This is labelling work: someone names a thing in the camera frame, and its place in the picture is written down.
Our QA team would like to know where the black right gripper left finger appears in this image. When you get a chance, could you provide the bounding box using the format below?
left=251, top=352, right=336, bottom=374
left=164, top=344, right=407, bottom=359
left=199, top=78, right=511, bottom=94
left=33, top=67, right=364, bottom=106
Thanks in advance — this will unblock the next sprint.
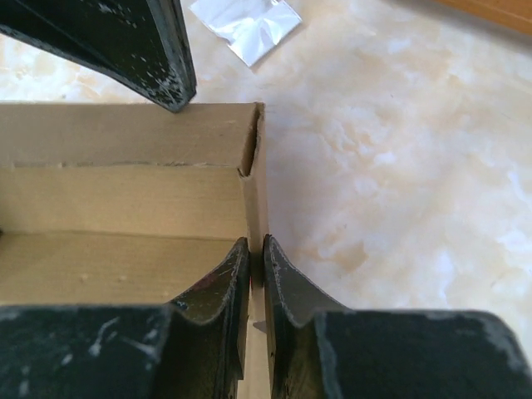
left=1, top=238, right=250, bottom=398

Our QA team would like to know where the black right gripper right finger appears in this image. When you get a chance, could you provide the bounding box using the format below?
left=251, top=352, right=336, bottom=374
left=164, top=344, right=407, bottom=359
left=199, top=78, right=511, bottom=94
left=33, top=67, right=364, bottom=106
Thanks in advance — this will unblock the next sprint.
left=263, top=235, right=531, bottom=398

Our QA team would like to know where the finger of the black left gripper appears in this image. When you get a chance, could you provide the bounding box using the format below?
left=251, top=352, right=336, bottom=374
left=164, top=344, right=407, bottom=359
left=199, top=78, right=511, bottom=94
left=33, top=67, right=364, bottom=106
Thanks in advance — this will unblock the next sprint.
left=1, top=0, right=196, bottom=112

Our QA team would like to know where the small clear plastic bag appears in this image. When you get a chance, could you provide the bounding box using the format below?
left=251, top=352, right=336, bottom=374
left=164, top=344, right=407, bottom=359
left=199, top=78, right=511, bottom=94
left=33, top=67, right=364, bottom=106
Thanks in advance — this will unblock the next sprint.
left=190, top=0, right=302, bottom=67

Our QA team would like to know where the brown cardboard box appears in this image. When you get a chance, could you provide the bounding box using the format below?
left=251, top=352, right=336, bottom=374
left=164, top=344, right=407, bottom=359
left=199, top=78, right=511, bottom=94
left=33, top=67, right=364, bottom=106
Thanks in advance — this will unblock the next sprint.
left=1, top=103, right=270, bottom=398

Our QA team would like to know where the orange wooden shelf rack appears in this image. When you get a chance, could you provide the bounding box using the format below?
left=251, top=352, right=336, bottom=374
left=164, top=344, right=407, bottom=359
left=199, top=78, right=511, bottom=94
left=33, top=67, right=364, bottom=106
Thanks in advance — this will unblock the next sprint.
left=440, top=0, right=531, bottom=31

